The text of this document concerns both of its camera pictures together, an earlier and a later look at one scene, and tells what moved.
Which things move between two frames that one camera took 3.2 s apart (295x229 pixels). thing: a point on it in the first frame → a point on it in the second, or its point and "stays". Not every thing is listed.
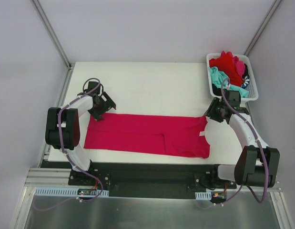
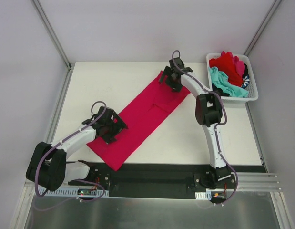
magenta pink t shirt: [157, 135] → [143, 119]
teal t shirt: [217, 76] stays
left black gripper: [103, 106] → [116, 127]
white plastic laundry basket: [251, 87] stays
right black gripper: [212, 112] → [169, 78]
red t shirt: [225, 64] stays
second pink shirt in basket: [239, 65] stays
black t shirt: [217, 91] stays
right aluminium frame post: [262, 26] stays
